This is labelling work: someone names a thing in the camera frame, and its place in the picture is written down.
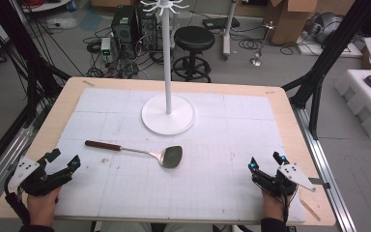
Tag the black round stool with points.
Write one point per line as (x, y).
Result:
(194, 40)

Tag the white stand post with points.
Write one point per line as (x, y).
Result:
(228, 29)

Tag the black frame strut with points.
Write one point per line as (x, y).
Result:
(328, 51)
(29, 64)

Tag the white foam block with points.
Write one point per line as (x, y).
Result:
(364, 103)

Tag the black table clip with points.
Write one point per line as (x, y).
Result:
(319, 183)

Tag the aluminium rail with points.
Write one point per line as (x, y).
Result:
(325, 167)
(3, 161)

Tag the small grey power box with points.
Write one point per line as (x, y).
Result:
(105, 46)

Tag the small metal stand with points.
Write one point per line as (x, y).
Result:
(260, 48)

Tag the strip of tape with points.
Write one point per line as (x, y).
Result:
(309, 210)

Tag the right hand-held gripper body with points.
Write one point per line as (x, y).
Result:
(285, 180)

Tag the cardboard box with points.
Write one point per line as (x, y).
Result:
(285, 22)

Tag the person's right hand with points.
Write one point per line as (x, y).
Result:
(272, 206)

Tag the person's left hand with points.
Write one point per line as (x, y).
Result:
(42, 206)

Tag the white hook rack stand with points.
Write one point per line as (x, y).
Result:
(168, 114)

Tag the black computer tower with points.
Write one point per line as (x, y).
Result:
(148, 25)
(124, 27)

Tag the white grid mat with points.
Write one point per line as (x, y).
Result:
(180, 167)

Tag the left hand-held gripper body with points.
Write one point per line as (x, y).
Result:
(29, 180)

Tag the flat black device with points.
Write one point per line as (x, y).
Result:
(220, 22)

